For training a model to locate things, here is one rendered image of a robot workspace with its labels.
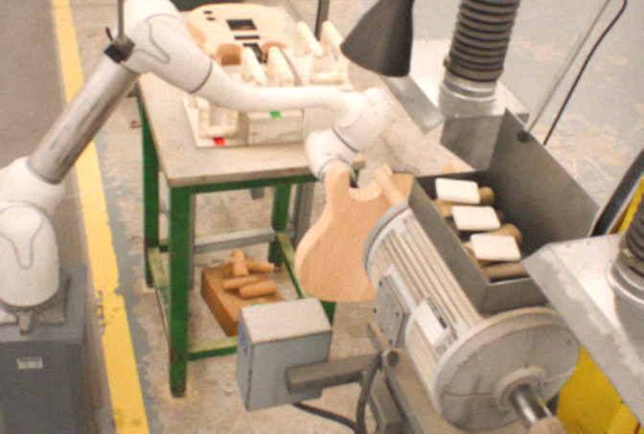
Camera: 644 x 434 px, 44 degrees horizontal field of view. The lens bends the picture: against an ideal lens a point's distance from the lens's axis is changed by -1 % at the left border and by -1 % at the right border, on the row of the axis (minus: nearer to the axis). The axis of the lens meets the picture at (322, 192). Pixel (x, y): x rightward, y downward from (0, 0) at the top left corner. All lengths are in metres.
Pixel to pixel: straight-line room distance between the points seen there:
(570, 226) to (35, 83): 3.66
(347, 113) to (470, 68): 0.69
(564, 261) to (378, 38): 0.52
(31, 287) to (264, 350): 0.74
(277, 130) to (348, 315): 1.07
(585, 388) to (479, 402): 1.43
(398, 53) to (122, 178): 2.52
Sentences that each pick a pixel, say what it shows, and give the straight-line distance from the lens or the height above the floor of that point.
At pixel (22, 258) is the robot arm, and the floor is 0.91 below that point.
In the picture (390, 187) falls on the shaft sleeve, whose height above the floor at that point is 1.26.
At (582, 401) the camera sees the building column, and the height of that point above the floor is 0.27.
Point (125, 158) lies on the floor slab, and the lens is 3.93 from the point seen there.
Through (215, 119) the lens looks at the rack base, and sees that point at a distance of 2.43.
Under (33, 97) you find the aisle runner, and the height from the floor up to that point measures 0.00.
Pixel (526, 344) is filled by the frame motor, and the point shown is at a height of 1.35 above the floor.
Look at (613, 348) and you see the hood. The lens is 1.05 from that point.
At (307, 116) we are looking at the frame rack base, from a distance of 2.33.
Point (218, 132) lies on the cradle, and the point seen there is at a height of 0.97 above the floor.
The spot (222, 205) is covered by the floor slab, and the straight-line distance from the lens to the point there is 3.63.
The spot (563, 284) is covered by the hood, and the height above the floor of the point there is 1.53.
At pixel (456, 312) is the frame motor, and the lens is 1.30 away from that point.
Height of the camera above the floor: 2.21
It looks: 36 degrees down
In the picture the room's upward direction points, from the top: 8 degrees clockwise
